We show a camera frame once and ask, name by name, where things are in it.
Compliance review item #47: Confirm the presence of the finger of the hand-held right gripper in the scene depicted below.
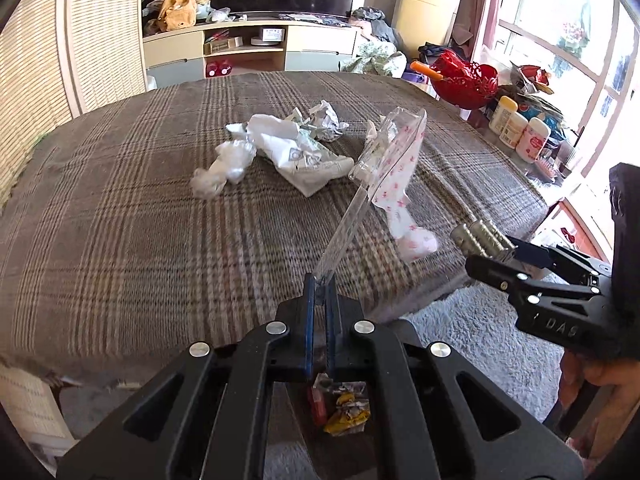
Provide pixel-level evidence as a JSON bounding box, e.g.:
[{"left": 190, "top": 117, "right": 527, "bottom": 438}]
[
  {"left": 464, "top": 254, "right": 607, "bottom": 307},
  {"left": 501, "top": 236, "right": 614, "bottom": 282}
]

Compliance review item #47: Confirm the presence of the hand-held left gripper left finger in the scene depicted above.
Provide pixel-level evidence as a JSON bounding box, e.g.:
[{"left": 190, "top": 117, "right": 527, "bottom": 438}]
[{"left": 57, "top": 272, "right": 321, "bottom": 480}]

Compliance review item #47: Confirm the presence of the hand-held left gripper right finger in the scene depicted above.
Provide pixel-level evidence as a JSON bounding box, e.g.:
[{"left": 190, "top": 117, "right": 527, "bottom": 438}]
[{"left": 325, "top": 280, "right": 584, "bottom": 480}]

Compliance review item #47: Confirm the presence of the silver ribbed metal cylinder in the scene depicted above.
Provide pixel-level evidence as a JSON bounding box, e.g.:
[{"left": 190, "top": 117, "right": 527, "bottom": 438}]
[{"left": 449, "top": 219, "right": 517, "bottom": 262}]

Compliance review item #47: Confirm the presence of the red snack can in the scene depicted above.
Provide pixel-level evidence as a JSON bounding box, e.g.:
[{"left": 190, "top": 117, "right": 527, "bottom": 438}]
[{"left": 309, "top": 387, "right": 328, "bottom": 427}]

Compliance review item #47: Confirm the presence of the yellow wrapper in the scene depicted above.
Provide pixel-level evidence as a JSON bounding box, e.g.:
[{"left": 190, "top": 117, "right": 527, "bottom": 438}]
[{"left": 322, "top": 392, "right": 372, "bottom": 436}]

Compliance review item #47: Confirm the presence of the dark waste bin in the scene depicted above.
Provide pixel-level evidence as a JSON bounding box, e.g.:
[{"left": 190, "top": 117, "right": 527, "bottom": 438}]
[{"left": 267, "top": 375, "right": 386, "bottom": 480}]

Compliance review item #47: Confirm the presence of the pink printed plastic bag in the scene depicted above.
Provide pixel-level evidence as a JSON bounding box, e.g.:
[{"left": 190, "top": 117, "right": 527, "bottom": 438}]
[{"left": 314, "top": 106, "right": 441, "bottom": 286}]

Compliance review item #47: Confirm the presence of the person's right hand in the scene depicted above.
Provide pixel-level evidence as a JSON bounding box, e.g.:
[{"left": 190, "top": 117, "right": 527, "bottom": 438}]
[{"left": 557, "top": 350, "right": 640, "bottom": 413}]

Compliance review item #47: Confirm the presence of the white pink label bottle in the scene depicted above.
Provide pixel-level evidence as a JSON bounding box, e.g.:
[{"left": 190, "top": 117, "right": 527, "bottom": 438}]
[{"left": 515, "top": 117, "right": 552, "bottom": 162}]

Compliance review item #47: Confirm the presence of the white yellow label bottle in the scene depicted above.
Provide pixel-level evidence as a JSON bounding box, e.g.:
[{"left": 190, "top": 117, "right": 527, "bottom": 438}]
[{"left": 499, "top": 111, "right": 529, "bottom": 149}]

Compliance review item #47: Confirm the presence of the yellow capped white bottle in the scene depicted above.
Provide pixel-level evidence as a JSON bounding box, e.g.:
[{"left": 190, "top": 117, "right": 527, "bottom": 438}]
[{"left": 488, "top": 95, "right": 519, "bottom": 135}]

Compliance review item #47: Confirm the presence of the plaid fringed tablecloth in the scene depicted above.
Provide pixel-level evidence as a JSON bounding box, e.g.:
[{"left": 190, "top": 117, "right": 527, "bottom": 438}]
[{"left": 0, "top": 70, "right": 551, "bottom": 391}]

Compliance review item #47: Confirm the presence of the white printed paper bag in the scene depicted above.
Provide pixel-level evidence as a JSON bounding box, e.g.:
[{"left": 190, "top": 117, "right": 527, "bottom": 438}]
[{"left": 225, "top": 113, "right": 354, "bottom": 198}]

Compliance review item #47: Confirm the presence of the crumpled clear plastic wrap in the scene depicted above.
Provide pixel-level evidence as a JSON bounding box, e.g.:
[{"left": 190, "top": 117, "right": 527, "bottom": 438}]
[{"left": 190, "top": 139, "right": 257, "bottom": 199}]

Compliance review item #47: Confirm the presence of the red snack bag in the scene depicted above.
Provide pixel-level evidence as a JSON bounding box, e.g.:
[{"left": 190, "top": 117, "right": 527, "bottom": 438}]
[{"left": 516, "top": 63, "right": 554, "bottom": 94}]

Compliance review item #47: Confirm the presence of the red openwork basket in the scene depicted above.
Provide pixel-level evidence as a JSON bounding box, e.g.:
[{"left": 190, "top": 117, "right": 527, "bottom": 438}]
[{"left": 430, "top": 49, "right": 500, "bottom": 111}]

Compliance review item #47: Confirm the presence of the orange stick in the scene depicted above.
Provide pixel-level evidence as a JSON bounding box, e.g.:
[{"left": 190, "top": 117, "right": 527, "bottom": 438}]
[{"left": 410, "top": 60, "right": 445, "bottom": 81}]

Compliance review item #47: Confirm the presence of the large window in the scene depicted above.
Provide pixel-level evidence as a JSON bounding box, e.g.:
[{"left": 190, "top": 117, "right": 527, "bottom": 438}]
[{"left": 494, "top": 0, "right": 640, "bottom": 173}]

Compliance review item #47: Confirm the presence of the purple curtain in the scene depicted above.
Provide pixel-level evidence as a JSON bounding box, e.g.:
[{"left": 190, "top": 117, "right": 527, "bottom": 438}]
[{"left": 451, "top": 0, "right": 507, "bottom": 62}]

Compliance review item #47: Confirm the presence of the floral green cloth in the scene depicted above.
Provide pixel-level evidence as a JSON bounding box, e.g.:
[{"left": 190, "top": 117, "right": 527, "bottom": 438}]
[{"left": 342, "top": 39, "right": 408, "bottom": 79}]

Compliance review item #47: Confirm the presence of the beige television cabinet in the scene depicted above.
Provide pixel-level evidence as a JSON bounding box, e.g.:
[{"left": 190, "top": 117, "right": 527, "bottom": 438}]
[{"left": 142, "top": 16, "right": 362, "bottom": 90}]

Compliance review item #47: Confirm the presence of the white woven basket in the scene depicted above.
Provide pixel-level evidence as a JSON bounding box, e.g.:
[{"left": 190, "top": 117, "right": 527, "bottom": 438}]
[{"left": 0, "top": 364, "right": 77, "bottom": 457}]

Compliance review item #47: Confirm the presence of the cream standing air conditioner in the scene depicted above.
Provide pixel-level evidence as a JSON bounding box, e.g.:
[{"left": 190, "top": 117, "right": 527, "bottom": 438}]
[{"left": 391, "top": 0, "right": 472, "bottom": 47}]

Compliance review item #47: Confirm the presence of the round white device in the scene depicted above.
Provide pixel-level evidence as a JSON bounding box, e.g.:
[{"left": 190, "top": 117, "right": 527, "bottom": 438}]
[{"left": 249, "top": 27, "right": 287, "bottom": 47}]

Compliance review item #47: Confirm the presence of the flat cardboard box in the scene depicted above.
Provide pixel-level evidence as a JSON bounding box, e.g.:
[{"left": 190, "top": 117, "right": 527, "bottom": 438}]
[{"left": 203, "top": 37, "right": 244, "bottom": 55}]

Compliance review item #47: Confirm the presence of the grey clothes pile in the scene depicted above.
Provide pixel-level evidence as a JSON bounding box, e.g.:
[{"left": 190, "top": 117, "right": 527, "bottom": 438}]
[{"left": 349, "top": 5, "right": 407, "bottom": 49}]

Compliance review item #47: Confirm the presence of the yellow plush bag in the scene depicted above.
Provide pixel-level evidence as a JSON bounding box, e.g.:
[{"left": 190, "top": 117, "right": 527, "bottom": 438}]
[{"left": 156, "top": 0, "right": 198, "bottom": 34}]

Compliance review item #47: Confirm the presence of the bamboo folding screen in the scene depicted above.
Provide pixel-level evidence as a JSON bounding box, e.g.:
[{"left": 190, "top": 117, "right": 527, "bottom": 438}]
[{"left": 0, "top": 0, "right": 147, "bottom": 206}]

